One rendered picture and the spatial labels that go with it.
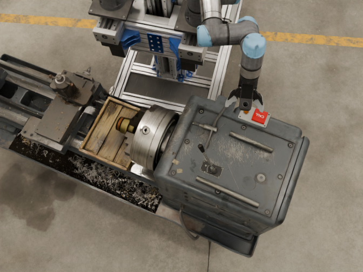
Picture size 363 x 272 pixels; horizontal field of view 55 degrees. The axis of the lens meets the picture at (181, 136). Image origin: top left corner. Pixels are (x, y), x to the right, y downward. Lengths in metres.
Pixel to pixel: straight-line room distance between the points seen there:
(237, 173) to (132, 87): 1.59
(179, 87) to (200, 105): 1.25
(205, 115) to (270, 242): 1.43
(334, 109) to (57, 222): 2.42
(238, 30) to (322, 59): 2.21
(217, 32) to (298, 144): 0.65
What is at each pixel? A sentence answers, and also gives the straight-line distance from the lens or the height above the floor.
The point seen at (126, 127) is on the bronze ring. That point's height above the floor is 1.12.
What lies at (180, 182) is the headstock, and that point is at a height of 1.25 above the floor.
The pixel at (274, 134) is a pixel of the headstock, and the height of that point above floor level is 1.26.
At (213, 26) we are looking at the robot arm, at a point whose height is 1.72.
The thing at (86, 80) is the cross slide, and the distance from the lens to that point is 2.14.
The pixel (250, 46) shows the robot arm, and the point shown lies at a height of 1.76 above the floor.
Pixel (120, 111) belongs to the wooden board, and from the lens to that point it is 2.07.
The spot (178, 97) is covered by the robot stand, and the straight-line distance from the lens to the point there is 2.83.
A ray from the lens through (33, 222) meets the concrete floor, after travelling 3.01.
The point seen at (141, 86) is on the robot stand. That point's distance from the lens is 2.91.
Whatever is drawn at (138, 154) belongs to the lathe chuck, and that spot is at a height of 1.17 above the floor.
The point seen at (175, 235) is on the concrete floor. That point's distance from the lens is 2.74.
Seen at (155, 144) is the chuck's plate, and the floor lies 1.22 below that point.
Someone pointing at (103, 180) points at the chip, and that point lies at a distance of 2.27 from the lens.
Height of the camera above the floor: 2.73
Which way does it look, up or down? 69 degrees down
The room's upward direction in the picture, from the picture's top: 5 degrees counter-clockwise
